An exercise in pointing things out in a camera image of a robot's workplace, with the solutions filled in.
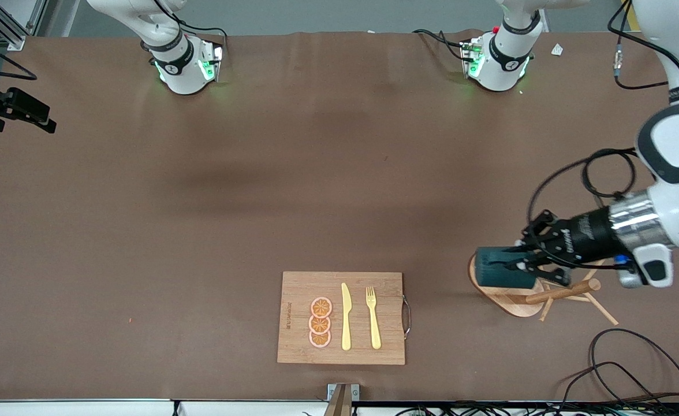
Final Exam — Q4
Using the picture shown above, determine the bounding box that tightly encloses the dark green ribbed cup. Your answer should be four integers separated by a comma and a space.
476, 246, 540, 290

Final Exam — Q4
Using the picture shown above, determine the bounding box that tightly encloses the wooden mug rack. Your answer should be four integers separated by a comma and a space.
469, 254, 620, 326

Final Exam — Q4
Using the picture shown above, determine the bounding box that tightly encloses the yellow plastic fork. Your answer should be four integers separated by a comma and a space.
365, 287, 382, 350

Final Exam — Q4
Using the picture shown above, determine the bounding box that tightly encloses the yellow plastic knife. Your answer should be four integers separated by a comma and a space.
341, 283, 353, 351

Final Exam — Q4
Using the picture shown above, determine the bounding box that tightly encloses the bamboo cutting board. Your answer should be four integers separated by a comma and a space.
277, 271, 406, 366

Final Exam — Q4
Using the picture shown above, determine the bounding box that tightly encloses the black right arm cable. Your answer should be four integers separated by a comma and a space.
0, 34, 38, 81

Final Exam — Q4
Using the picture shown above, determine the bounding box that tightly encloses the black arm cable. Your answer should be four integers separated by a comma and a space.
526, 0, 679, 233
0, 34, 38, 81

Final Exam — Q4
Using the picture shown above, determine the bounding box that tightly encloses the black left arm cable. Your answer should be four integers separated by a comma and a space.
526, 0, 679, 233

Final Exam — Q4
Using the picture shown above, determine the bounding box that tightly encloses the aluminium frame profile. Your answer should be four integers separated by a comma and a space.
0, 0, 49, 51

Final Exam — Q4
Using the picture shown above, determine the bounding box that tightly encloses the black looped cable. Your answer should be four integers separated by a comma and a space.
589, 328, 679, 400
559, 361, 679, 405

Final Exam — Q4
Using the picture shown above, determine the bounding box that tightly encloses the black right base cable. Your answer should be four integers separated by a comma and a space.
178, 20, 229, 44

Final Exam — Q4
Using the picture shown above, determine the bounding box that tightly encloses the black base cable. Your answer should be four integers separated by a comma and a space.
178, 20, 229, 44
412, 29, 468, 62

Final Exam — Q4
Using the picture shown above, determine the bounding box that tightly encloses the black left base cable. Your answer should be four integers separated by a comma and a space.
412, 29, 468, 62

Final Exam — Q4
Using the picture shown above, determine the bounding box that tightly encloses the metal table edge bracket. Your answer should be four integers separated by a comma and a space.
323, 383, 360, 416

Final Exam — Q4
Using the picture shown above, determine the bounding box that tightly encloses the white table edge rail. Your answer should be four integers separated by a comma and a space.
0, 399, 329, 416

